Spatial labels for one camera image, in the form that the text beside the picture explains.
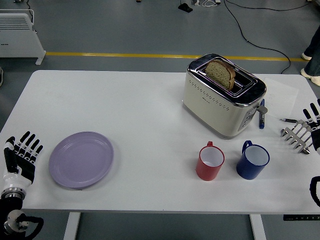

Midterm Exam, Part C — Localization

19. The black pen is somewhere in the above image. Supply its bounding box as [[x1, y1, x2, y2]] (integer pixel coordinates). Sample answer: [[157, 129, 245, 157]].
[[279, 117, 301, 124]]

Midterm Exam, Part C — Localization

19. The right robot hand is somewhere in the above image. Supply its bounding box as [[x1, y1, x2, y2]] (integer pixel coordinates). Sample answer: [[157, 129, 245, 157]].
[[302, 99, 320, 156]]

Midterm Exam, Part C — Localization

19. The purple plate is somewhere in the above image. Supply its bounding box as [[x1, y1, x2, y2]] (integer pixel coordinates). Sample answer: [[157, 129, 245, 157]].
[[48, 131, 115, 189]]

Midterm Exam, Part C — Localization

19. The black table control panel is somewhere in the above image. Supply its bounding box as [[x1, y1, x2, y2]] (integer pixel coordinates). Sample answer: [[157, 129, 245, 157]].
[[283, 214, 320, 221]]

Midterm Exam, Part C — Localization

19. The blue mug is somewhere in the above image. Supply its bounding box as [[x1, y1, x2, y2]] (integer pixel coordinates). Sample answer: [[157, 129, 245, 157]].
[[236, 140, 271, 180]]

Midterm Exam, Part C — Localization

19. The red mug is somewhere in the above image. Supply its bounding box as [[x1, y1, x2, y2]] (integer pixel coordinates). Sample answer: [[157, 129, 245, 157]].
[[195, 141, 225, 182]]

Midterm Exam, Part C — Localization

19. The cream and chrome toaster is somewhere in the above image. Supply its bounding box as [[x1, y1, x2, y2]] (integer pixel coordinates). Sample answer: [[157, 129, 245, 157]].
[[181, 53, 269, 140]]

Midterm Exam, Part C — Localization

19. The black heater cable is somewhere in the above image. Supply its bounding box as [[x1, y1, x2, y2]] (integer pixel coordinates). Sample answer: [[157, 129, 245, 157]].
[[26, 9, 37, 35]]

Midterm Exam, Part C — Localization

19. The black stand foot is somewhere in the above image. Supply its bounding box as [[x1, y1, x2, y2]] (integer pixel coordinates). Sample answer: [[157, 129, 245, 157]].
[[177, 0, 194, 13]]

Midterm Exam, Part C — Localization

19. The person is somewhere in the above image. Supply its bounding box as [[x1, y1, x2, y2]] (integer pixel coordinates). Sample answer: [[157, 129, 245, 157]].
[[300, 24, 320, 87]]

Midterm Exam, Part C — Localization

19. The metal toast rack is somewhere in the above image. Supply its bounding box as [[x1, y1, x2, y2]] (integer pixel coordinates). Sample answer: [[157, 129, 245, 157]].
[[279, 119, 316, 155]]

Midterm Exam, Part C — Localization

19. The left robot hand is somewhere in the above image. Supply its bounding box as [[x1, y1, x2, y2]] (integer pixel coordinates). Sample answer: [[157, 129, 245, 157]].
[[1, 131, 44, 192]]

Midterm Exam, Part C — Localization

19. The white table leg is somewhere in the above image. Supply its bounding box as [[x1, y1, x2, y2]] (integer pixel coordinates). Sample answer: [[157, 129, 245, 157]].
[[249, 214, 267, 240], [62, 212, 81, 240]]

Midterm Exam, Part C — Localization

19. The white panel heater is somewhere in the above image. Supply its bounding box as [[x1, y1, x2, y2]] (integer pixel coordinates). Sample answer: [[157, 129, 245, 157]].
[[0, 9, 47, 66]]

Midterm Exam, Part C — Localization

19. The brown bread slice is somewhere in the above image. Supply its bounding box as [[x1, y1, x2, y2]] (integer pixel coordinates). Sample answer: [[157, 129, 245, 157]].
[[204, 59, 237, 91]]

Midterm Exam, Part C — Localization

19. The black floor cable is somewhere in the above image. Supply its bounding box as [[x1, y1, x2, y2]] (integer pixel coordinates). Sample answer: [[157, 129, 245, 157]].
[[239, 1, 311, 12], [223, 0, 292, 75]]

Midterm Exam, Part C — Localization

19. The blue marker pen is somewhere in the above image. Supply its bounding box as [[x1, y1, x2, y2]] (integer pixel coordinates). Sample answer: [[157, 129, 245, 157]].
[[258, 98, 266, 130]]

